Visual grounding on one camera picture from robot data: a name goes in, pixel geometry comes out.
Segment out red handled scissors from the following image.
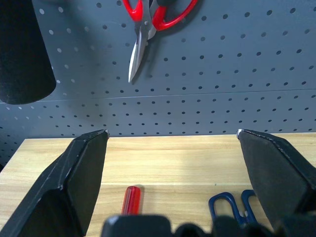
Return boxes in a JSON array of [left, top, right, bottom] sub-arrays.
[[122, 0, 199, 83]]

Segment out black cylinder object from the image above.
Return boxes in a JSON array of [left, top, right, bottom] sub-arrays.
[[0, 0, 57, 105]]

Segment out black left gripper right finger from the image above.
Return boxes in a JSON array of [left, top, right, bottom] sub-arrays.
[[236, 128, 316, 229]]

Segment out grey pegboard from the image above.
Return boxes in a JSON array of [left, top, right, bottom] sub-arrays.
[[0, 0, 316, 168]]

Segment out red screwdriver handle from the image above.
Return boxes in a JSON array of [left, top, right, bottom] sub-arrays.
[[120, 185, 144, 216]]

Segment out blue handled scissors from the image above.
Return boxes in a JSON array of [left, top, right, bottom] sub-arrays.
[[208, 189, 259, 226]]

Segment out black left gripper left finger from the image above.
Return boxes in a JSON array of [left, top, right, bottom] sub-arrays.
[[0, 129, 110, 237]]

